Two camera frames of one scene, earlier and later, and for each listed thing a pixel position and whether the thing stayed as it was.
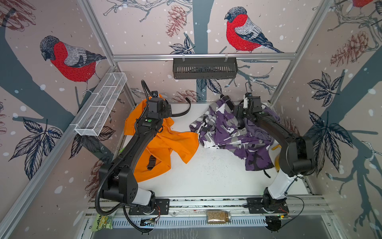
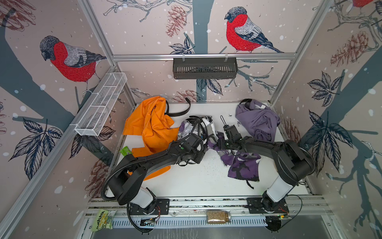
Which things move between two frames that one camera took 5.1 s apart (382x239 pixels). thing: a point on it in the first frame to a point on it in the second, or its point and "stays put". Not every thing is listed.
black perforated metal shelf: (205, 67) stays put
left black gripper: (166, 110) to (201, 155)
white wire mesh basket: (98, 110) stays put
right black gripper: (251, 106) to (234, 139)
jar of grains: (218, 216) stays put
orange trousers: (156, 160) stays put
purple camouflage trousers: (219, 126) to (192, 126)
